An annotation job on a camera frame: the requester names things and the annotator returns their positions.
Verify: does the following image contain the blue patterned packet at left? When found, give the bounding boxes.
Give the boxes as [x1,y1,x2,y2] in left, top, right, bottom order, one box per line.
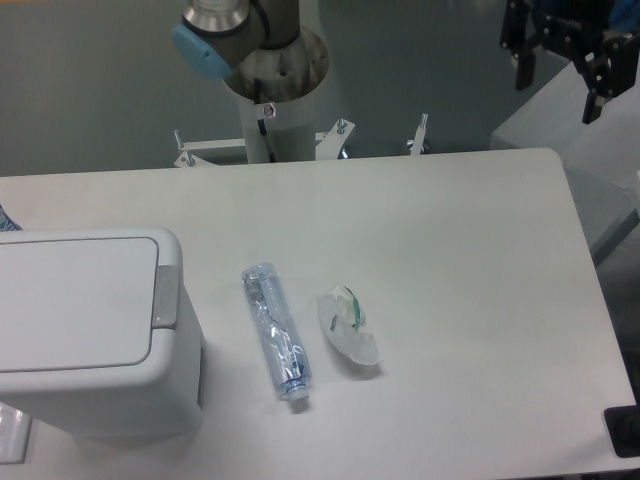
[0,206,22,232]

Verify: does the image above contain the clear plastic sheet lower left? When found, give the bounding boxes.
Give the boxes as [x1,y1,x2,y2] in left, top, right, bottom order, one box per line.
[1,404,32,465]

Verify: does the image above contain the white push-lid trash can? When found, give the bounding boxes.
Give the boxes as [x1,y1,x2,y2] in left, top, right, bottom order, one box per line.
[1,227,206,439]

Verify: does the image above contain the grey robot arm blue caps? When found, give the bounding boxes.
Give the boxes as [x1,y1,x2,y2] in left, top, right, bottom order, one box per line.
[171,1,639,124]

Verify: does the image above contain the white metal base frame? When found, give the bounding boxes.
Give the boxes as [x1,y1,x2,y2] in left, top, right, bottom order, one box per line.
[172,113,431,169]

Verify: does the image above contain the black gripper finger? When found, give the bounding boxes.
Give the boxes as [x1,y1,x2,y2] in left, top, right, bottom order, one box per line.
[574,31,639,124]
[499,0,540,90]

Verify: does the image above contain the crumpled clear plastic wrapper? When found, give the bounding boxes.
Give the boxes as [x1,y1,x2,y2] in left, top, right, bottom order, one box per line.
[316,285,382,366]

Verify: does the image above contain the grey covered side table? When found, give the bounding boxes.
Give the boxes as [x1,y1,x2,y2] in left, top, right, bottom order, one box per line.
[490,64,639,265]

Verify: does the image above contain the crushed clear plastic bottle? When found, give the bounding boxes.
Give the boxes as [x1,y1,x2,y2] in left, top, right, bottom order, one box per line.
[241,263,312,406]

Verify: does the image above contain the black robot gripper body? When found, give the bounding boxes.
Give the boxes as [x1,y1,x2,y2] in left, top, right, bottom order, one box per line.
[529,1,608,60]

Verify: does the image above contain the black clamp at table edge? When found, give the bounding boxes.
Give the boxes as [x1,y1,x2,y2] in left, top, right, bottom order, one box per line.
[604,405,639,458]

